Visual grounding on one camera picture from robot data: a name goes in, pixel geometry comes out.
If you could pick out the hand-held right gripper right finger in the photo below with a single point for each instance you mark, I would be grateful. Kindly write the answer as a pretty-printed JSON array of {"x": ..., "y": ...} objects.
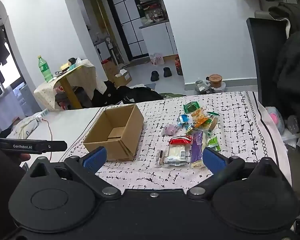
[{"x": 213, "y": 160}]

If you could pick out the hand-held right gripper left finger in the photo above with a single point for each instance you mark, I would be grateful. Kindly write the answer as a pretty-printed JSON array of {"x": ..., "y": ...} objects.
[{"x": 95, "y": 158}]

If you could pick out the light green snack packet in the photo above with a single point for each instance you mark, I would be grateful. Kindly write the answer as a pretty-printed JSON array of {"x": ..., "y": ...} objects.
[{"x": 213, "y": 143}]

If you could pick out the long purple snack packet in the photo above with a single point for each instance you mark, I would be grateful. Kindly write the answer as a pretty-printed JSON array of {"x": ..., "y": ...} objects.
[{"x": 197, "y": 147}]

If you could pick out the red and white snack packet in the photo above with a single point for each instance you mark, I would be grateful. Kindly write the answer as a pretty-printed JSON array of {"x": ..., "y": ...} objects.
[{"x": 177, "y": 152}]

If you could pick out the green and yellow snack packet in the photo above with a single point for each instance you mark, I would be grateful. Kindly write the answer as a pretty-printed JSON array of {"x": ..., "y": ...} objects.
[{"x": 190, "y": 129}]

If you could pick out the brown cardboard box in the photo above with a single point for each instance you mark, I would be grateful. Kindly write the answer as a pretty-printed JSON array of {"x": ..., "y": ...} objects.
[{"x": 130, "y": 135}]

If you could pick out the orange snack packet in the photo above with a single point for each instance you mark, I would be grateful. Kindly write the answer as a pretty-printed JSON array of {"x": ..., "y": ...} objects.
[{"x": 199, "y": 118}]

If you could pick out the blue snack packet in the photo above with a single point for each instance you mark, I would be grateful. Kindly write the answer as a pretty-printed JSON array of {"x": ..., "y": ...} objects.
[{"x": 183, "y": 118}]

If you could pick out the purple round snack packet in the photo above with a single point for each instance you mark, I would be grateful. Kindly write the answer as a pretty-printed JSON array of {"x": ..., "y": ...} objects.
[{"x": 171, "y": 130}]

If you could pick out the small brown stick packet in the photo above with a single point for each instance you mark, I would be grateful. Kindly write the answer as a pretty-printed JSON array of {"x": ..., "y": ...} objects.
[{"x": 160, "y": 157}]

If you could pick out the dark green snack packet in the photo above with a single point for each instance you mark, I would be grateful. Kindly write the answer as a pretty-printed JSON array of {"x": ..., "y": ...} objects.
[{"x": 191, "y": 107}]

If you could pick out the person's left hand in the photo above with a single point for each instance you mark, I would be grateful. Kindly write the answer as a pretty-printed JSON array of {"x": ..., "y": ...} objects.
[{"x": 23, "y": 158}]

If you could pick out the white printed cloth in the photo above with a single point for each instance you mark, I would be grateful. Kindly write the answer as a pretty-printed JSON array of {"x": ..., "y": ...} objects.
[{"x": 26, "y": 128}]

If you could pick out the white power strip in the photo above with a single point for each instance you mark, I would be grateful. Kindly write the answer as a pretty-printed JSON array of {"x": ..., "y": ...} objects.
[{"x": 42, "y": 115}]

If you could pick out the white black patterned blanket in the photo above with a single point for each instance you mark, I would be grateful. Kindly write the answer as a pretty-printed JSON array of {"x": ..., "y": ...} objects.
[{"x": 240, "y": 120}]

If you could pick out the black clothes pile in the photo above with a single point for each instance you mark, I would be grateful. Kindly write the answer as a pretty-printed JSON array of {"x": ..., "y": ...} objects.
[{"x": 107, "y": 93}]

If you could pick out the yellow wooden table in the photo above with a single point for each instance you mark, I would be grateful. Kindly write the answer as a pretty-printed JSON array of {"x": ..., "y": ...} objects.
[{"x": 70, "y": 92}]

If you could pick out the clear plastic trash bag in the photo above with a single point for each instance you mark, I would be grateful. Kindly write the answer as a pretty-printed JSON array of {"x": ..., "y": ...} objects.
[{"x": 202, "y": 87}]

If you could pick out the green floor mat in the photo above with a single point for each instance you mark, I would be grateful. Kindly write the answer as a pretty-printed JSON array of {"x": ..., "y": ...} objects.
[{"x": 172, "y": 95}]

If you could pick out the green plastic bottle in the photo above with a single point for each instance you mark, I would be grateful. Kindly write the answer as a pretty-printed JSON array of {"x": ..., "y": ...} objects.
[{"x": 45, "y": 70}]

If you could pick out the brown lidded bowl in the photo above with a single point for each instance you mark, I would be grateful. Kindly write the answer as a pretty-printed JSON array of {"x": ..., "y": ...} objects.
[{"x": 215, "y": 81}]

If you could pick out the black bag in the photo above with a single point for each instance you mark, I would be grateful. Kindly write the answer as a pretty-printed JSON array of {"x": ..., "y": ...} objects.
[{"x": 145, "y": 95}]

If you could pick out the small side table with cloth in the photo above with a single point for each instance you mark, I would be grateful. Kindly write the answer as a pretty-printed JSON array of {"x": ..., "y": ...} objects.
[{"x": 85, "y": 77}]

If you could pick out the yellow soft item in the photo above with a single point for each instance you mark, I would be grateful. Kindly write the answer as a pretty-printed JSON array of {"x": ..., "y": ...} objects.
[{"x": 65, "y": 66}]

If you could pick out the open cardboard carton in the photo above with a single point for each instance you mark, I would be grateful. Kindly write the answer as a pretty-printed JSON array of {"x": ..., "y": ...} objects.
[{"x": 110, "y": 70}]

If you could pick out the dark-haired doll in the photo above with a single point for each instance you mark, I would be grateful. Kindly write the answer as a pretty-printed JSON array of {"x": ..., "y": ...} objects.
[{"x": 71, "y": 61}]

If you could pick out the red drink bottle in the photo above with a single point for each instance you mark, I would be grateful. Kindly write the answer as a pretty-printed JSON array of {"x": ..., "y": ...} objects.
[{"x": 179, "y": 66}]

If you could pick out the pink plastic bag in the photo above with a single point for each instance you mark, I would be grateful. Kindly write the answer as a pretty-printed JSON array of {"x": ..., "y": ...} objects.
[{"x": 157, "y": 59}]

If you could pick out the black chair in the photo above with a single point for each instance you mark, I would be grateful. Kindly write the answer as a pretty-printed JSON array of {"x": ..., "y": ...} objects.
[{"x": 262, "y": 55}]

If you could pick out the black jacket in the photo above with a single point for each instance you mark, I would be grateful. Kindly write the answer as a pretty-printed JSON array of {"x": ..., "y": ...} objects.
[{"x": 295, "y": 67}]

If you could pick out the white cabinet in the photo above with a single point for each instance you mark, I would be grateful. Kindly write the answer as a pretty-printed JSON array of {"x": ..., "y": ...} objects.
[{"x": 157, "y": 40}]

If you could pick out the black grid glass door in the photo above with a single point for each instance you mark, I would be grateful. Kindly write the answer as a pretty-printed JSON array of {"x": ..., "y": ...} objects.
[{"x": 125, "y": 25}]

